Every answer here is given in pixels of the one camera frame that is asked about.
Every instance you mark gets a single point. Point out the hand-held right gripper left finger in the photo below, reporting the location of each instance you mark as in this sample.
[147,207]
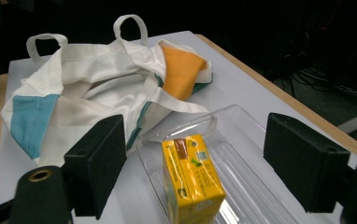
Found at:
[98,161]

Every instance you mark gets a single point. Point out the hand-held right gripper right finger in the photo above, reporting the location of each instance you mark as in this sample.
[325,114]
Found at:
[304,161]

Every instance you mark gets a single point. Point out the clear plastic tray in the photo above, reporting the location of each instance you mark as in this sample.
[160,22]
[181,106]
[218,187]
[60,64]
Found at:
[245,174]

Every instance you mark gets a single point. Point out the white patterned tote bag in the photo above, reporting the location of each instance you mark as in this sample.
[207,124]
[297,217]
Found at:
[105,71]

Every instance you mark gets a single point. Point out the yellow drink carton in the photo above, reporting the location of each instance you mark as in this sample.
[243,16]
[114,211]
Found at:
[192,186]

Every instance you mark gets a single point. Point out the white table cover sheet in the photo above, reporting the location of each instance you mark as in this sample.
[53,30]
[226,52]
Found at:
[239,90]

